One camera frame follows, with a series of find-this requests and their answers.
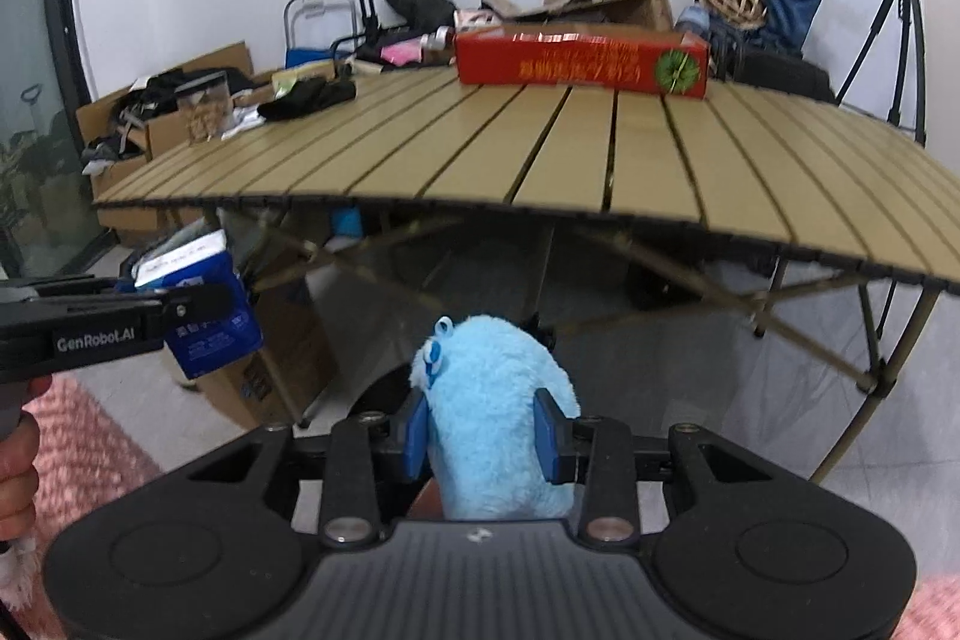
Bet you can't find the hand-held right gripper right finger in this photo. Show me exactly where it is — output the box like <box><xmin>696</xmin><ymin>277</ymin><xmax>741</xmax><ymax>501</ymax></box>
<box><xmin>532</xmin><ymin>387</ymin><xmax>773</xmax><ymax>549</ymax></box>

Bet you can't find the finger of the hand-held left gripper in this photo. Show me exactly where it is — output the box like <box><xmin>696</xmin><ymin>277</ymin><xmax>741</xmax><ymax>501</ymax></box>
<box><xmin>112</xmin><ymin>282</ymin><xmax>235</xmax><ymax>326</ymax></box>
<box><xmin>0</xmin><ymin>276</ymin><xmax>140</xmax><ymax>305</ymax></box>

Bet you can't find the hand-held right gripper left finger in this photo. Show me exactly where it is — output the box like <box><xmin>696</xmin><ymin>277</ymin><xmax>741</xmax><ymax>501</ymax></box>
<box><xmin>187</xmin><ymin>389</ymin><xmax>432</xmax><ymax>549</ymax></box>

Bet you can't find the blue tissue pack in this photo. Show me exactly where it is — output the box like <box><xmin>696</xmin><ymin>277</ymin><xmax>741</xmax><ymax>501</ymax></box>
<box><xmin>133</xmin><ymin>230</ymin><xmax>265</xmax><ymax>382</ymax></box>

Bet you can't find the light blue plush toy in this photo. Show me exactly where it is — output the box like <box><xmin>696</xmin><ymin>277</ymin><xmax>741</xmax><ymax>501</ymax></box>
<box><xmin>409</xmin><ymin>314</ymin><xmax>582</xmax><ymax>521</ymax></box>

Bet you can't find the person's left hand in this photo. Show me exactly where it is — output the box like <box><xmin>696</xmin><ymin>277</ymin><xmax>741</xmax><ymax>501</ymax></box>
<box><xmin>0</xmin><ymin>419</ymin><xmax>40</xmax><ymax>540</ymax></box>

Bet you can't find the cardboard box with blue triangle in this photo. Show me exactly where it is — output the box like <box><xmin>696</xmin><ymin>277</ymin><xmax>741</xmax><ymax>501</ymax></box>
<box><xmin>176</xmin><ymin>280</ymin><xmax>338</xmax><ymax>431</ymax></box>

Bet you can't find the clear jar with black lid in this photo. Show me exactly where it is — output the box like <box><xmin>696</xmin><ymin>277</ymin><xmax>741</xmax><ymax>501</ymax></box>
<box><xmin>175</xmin><ymin>71</ymin><xmax>230</xmax><ymax>145</ymax></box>

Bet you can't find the glass sliding door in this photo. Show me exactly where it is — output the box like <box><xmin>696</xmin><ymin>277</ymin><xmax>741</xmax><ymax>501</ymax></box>
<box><xmin>0</xmin><ymin>0</ymin><xmax>102</xmax><ymax>281</ymax></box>

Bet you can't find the black cloth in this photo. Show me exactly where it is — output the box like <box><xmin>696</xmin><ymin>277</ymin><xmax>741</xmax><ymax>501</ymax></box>
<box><xmin>257</xmin><ymin>77</ymin><xmax>358</xmax><ymax>124</ymax></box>

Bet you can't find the plain cardboard box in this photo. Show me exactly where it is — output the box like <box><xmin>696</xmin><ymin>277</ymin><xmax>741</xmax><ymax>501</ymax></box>
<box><xmin>77</xmin><ymin>40</ymin><xmax>260</xmax><ymax>180</ymax></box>

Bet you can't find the tan folding slatted table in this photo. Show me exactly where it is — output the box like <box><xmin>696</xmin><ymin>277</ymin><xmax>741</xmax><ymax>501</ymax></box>
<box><xmin>91</xmin><ymin>62</ymin><xmax>960</xmax><ymax>483</ymax></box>

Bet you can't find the pink packet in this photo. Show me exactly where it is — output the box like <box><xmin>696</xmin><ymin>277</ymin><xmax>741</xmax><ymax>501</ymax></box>
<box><xmin>379</xmin><ymin>40</ymin><xmax>427</xmax><ymax>67</ymax></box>

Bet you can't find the red flat box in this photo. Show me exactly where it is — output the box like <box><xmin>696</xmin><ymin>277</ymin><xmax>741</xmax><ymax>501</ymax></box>
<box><xmin>454</xmin><ymin>26</ymin><xmax>710</xmax><ymax>100</ymax></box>

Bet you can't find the person's right leg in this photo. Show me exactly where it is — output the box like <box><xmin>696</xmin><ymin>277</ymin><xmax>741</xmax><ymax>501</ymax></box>
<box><xmin>889</xmin><ymin>572</ymin><xmax>960</xmax><ymax>640</ymax></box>

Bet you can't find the silver frame folding chair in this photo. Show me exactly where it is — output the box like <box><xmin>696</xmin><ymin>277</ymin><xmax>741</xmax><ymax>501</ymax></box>
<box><xmin>283</xmin><ymin>0</ymin><xmax>357</xmax><ymax>71</ymax></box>

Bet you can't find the black camera tripod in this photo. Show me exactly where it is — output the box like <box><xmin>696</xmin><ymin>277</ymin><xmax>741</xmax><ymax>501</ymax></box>
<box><xmin>835</xmin><ymin>0</ymin><xmax>960</xmax><ymax>148</ymax></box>

